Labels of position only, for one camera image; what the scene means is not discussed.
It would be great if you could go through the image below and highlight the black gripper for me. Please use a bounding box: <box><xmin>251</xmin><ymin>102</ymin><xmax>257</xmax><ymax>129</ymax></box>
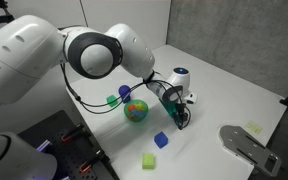
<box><xmin>173</xmin><ymin>102</ymin><xmax>189</xmax><ymax>131</ymax></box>

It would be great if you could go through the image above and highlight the yellow toy piece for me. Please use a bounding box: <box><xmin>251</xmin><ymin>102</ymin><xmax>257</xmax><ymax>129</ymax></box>
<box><xmin>135</xmin><ymin>102</ymin><xmax>147</xmax><ymax>111</ymax></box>

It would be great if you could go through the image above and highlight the light blue toy piece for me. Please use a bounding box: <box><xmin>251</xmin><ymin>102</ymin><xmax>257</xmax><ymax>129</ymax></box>
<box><xmin>129</xmin><ymin>110</ymin><xmax>148</xmax><ymax>120</ymax></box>

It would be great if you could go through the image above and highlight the green bowl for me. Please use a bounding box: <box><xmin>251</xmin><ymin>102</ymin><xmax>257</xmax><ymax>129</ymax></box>
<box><xmin>123</xmin><ymin>99</ymin><xmax>150</xmax><ymax>123</ymax></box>

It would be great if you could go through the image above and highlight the orange toy piece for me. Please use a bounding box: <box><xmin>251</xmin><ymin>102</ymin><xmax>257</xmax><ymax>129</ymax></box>
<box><xmin>127</xmin><ymin>103</ymin><xmax>144</xmax><ymax>113</ymax></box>

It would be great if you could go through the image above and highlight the purple ball toy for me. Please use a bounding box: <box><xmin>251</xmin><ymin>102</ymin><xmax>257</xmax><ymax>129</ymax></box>
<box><xmin>118</xmin><ymin>84</ymin><xmax>133</xmax><ymax>104</ymax></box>

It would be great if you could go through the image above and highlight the blue cube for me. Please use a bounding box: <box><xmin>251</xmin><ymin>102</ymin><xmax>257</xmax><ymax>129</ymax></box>
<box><xmin>153</xmin><ymin>131</ymin><xmax>170</xmax><ymax>150</ymax></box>

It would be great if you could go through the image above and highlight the lime green cube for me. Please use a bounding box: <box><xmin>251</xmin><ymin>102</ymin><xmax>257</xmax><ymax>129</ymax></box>
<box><xmin>141</xmin><ymin>152</ymin><xmax>157</xmax><ymax>170</ymax></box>

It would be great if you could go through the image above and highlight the grey metal mounting plate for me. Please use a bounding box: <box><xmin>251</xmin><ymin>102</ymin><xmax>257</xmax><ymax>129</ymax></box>
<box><xmin>219</xmin><ymin>124</ymin><xmax>282</xmax><ymax>178</ymax></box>

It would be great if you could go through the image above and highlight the yellow sticky note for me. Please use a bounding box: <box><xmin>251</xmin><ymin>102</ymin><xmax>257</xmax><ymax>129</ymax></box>
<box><xmin>244</xmin><ymin>120</ymin><xmax>264</xmax><ymax>136</ymax></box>

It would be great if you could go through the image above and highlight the dark green cube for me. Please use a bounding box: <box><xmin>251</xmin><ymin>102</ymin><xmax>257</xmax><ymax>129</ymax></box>
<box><xmin>105</xmin><ymin>94</ymin><xmax>119</xmax><ymax>108</ymax></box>

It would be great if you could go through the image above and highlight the black clamp orange tip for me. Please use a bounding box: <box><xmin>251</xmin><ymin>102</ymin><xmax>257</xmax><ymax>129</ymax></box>
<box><xmin>79</xmin><ymin>148</ymin><xmax>111</xmax><ymax>174</ymax></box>
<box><xmin>60</xmin><ymin>122</ymin><xmax>92</xmax><ymax>144</ymax></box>

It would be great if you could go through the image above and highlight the black perforated base board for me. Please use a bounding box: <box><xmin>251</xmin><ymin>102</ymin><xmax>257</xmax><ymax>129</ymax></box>
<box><xmin>17</xmin><ymin>109</ymin><xmax>120</xmax><ymax>180</ymax></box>

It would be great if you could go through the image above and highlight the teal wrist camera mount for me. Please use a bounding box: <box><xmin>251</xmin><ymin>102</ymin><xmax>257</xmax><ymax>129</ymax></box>
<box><xmin>159</xmin><ymin>98</ymin><xmax>179</xmax><ymax>117</ymax></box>

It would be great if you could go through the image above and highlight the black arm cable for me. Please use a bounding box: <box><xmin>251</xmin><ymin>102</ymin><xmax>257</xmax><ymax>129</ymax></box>
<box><xmin>59</xmin><ymin>62</ymin><xmax>192</xmax><ymax>131</ymax></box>

